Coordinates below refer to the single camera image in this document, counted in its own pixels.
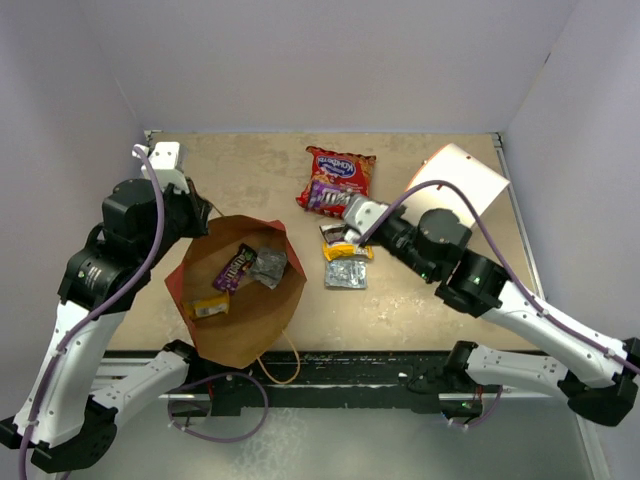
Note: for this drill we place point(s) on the yellow snack bar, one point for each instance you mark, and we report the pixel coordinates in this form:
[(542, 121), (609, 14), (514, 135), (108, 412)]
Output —
[(345, 250)]

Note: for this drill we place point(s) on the white cylindrical appliance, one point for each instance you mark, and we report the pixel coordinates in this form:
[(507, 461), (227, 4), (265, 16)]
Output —
[(480, 184)]

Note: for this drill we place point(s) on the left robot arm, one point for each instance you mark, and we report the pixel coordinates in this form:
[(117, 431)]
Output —
[(66, 425)]

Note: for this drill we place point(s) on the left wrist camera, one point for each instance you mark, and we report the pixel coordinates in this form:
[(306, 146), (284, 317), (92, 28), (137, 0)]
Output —
[(167, 161)]

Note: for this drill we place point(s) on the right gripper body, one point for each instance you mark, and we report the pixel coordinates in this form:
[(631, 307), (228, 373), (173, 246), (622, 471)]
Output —
[(397, 239)]

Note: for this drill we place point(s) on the silver blister pack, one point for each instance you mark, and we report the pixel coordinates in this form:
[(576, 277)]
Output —
[(268, 267), (346, 274)]

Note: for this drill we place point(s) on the red cookie snack packet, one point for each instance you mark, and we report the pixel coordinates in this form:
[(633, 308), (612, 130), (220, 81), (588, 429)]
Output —
[(345, 169)]

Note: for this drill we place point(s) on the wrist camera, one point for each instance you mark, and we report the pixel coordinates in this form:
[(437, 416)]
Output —
[(363, 217), (167, 161)]

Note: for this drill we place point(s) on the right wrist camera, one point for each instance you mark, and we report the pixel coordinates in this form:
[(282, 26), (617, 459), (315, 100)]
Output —
[(363, 217)]

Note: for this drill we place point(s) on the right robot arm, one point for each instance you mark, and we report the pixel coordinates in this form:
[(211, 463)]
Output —
[(592, 372)]

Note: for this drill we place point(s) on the purple candy packet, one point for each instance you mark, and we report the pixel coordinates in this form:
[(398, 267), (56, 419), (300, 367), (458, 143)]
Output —
[(329, 200), (229, 278)]

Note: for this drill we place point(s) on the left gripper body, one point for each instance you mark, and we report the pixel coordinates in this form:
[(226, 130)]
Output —
[(182, 218)]

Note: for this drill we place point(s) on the yellow snack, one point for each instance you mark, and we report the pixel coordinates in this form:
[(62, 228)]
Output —
[(211, 306)]

